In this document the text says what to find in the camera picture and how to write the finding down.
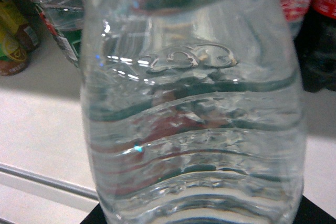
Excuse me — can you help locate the clear water bottle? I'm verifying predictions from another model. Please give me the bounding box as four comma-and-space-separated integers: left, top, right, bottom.
80, 0, 306, 223

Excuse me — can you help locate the cola bottle red label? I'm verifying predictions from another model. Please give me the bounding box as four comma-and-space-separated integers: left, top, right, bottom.
295, 0, 335, 92

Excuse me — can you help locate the yellow lemon tea bottle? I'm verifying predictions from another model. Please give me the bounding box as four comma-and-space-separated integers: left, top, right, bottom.
1, 0, 40, 76

